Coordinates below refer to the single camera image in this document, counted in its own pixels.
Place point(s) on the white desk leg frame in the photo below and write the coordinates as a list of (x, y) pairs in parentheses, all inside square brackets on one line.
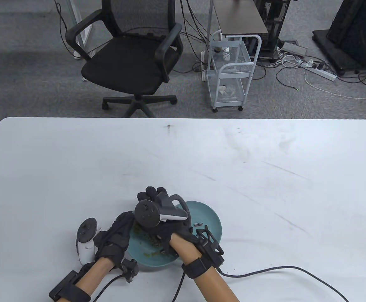
[(83, 39)]

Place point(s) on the black office chair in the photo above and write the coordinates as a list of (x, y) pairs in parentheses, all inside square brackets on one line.
[(123, 63)]

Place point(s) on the person's left forearm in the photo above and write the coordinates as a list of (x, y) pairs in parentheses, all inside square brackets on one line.
[(94, 272)]

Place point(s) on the pile of green beans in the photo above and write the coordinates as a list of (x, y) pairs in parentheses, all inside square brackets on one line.
[(153, 242)]

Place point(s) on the white rolling cart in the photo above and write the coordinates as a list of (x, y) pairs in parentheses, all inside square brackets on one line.
[(230, 98)]

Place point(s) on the black stand base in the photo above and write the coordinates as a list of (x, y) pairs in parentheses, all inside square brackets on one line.
[(320, 39)]

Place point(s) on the teal plate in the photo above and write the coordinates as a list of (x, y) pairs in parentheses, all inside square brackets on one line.
[(208, 214), (151, 261)]

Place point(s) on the person's right forearm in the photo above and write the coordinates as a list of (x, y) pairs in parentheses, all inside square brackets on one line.
[(216, 284)]

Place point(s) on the grey white handheld controller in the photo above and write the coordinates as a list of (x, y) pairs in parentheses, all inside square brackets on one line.
[(146, 214), (87, 250)]

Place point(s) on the person's right hand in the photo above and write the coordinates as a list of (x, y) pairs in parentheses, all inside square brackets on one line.
[(176, 231)]

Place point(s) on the white crumpled paper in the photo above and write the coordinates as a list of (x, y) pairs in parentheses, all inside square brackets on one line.
[(223, 90)]

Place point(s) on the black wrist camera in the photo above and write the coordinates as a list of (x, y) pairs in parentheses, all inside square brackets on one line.
[(129, 270)]

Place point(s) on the small white power strip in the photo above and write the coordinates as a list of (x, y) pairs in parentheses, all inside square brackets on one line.
[(203, 56)]

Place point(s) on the grey adapter box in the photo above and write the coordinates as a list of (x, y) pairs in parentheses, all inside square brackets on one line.
[(293, 48)]

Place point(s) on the long white power strip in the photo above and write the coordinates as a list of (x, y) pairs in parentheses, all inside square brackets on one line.
[(323, 73)]

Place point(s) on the person's left hand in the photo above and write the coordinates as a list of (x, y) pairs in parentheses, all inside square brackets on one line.
[(115, 242)]

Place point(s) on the brown top side table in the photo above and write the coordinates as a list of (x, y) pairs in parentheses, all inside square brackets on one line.
[(239, 19)]

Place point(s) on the black forearm pack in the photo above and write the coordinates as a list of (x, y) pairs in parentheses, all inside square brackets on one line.
[(213, 251), (61, 288)]

